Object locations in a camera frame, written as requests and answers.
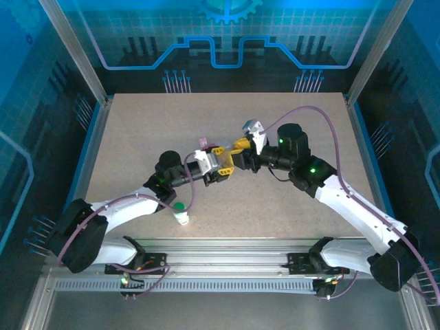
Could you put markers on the pink and clear pill organizer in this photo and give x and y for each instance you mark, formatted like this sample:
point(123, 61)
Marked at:
point(206, 142)

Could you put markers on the white pill bottle green cap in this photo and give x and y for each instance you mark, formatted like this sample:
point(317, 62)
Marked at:
point(181, 217)

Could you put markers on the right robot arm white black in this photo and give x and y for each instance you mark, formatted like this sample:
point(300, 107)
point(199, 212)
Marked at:
point(361, 213)

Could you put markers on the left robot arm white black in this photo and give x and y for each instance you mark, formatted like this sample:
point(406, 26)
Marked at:
point(123, 208)

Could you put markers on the black controller block with LED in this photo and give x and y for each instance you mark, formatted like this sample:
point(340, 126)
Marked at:
point(129, 285)
point(324, 290)

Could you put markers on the grey metal panel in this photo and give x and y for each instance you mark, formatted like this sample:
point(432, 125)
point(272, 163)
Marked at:
point(223, 313)

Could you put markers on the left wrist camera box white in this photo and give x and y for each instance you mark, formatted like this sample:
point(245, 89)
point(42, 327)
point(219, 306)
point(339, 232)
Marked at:
point(206, 161)

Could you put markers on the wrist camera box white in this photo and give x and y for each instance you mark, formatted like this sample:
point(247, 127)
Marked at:
point(206, 161)
point(256, 132)

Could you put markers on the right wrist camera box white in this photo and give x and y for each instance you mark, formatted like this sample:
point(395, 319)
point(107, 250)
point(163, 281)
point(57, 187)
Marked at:
point(256, 132)

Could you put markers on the blue edged table side rail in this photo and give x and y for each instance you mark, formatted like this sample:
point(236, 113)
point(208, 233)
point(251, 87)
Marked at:
point(367, 154)
point(88, 172)

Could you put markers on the aluminium mounting rail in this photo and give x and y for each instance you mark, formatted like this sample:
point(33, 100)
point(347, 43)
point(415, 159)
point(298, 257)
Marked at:
point(223, 256)

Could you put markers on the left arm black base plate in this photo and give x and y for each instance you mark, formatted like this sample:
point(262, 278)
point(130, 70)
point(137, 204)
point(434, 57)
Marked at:
point(154, 262)

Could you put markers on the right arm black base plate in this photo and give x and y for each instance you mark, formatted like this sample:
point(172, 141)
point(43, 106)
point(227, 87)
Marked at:
point(297, 263)

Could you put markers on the aluminium frame post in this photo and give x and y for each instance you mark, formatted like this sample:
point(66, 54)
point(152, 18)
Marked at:
point(375, 51)
point(80, 58)

